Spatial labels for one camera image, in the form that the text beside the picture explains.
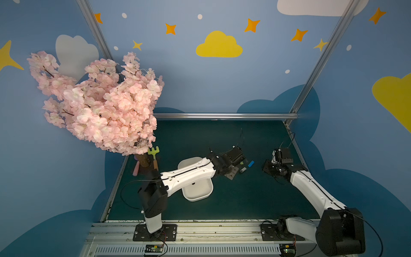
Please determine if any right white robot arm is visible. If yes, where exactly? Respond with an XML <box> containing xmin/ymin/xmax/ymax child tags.
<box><xmin>262</xmin><ymin>160</ymin><xmax>366</xmax><ymax>257</ymax></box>

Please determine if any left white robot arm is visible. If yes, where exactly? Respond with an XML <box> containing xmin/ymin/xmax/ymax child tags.
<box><xmin>138</xmin><ymin>149</ymin><xmax>245</xmax><ymax>234</ymax></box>

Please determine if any white oval storage box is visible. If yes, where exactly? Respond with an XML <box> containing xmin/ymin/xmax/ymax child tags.
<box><xmin>178</xmin><ymin>157</ymin><xmax>214</xmax><ymax>202</ymax></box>

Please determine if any green toy rake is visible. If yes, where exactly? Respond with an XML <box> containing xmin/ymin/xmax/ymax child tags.
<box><xmin>148</xmin><ymin>146</ymin><xmax>160</xmax><ymax>171</ymax></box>

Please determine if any right green circuit board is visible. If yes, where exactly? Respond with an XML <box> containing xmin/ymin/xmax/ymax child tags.
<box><xmin>279</xmin><ymin>244</ymin><xmax>296</xmax><ymax>257</ymax></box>

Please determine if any green circuit board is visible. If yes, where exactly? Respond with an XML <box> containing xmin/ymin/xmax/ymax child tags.
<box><xmin>279</xmin><ymin>244</ymin><xmax>296</xmax><ymax>257</ymax></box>
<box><xmin>144</xmin><ymin>244</ymin><xmax>164</xmax><ymax>254</ymax></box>

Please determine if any left green circuit board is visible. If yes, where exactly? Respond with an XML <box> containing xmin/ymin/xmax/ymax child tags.
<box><xmin>144</xmin><ymin>244</ymin><xmax>164</xmax><ymax>254</ymax></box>

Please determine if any pink cherry blossom tree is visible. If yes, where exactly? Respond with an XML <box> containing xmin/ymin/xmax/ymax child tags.
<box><xmin>28</xmin><ymin>51</ymin><xmax>164</xmax><ymax>155</ymax></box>

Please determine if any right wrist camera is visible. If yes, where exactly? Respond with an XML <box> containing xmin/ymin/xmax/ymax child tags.
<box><xmin>271</xmin><ymin>148</ymin><xmax>294</xmax><ymax>164</ymax></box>

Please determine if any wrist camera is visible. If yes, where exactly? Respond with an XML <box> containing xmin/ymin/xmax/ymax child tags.
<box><xmin>222</xmin><ymin>146</ymin><xmax>245</xmax><ymax>167</ymax></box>
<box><xmin>271</xmin><ymin>148</ymin><xmax>294</xmax><ymax>164</ymax></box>

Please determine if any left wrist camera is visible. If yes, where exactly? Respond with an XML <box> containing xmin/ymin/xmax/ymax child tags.
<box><xmin>222</xmin><ymin>146</ymin><xmax>245</xmax><ymax>167</ymax></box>

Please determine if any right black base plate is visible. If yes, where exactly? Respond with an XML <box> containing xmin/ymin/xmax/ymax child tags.
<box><xmin>260</xmin><ymin>222</ymin><xmax>305</xmax><ymax>241</ymax></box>

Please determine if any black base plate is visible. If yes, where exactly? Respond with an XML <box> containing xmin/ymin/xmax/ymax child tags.
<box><xmin>132</xmin><ymin>224</ymin><xmax>178</xmax><ymax>243</ymax></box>
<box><xmin>260</xmin><ymin>222</ymin><xmax>305</xmax><ymax>241</ymax></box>

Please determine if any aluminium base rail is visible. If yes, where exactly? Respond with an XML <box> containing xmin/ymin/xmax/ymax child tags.
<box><xmin>78</xmin><ymin>220</ymin><xmax>359</xmax><ymax>257</ymax></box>

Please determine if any pink toy handle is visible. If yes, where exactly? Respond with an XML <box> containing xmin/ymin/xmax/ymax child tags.
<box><xmin>132</xmin><ymin>161</ymin><xmax>140</xmax><ymax>177</ymax></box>

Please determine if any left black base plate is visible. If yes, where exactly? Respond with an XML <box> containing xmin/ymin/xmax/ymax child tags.
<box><xmin>132</xmin><ymin>224</ymin><xmax>178</xmax><ymax>243</ymax></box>

